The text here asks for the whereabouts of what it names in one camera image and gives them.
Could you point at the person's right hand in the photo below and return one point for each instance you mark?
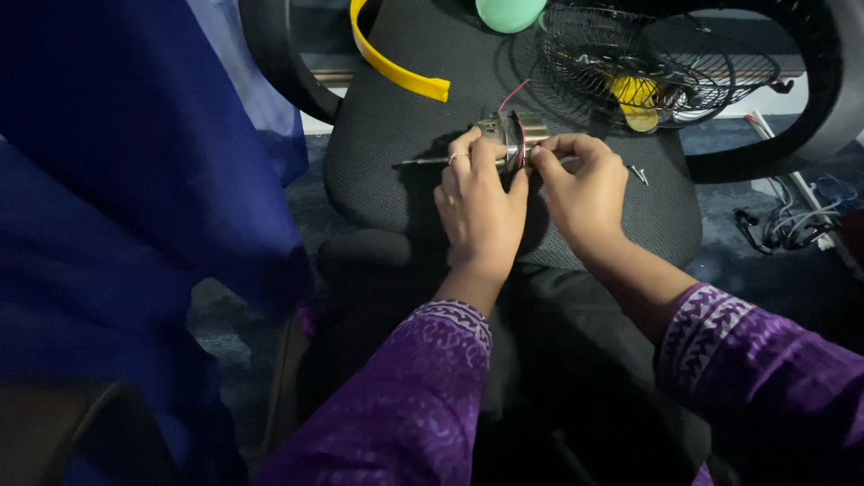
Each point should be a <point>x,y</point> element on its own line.
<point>587,202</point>

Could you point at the person's left hand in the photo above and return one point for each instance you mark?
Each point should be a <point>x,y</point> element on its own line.
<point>479,216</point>

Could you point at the long metal bolt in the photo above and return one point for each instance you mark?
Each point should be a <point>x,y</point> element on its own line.
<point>570,160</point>

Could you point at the silver fan motor with shaft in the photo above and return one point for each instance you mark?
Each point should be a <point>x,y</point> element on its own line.
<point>516,135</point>

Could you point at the black mesh chair seat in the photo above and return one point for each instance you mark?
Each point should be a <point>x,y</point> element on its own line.
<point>405,135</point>

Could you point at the yellow fan blade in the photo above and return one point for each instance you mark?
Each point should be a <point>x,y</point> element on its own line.
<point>638,98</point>

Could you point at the yellow plastic strip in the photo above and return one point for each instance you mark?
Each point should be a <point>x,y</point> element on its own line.
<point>398,73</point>

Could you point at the black trousers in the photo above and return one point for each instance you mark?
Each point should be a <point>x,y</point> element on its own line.
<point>580,378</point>

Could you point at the green plastic fan part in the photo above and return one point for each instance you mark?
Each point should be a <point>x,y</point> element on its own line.
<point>509,15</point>

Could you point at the black curved chair armrest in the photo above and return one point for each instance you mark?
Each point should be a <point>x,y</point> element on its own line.
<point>823,115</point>
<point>283,61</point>

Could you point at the blue cloth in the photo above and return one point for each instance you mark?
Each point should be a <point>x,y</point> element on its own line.
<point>135,189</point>

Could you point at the dark brown furniture piece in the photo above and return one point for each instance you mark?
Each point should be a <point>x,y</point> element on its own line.
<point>61,439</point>

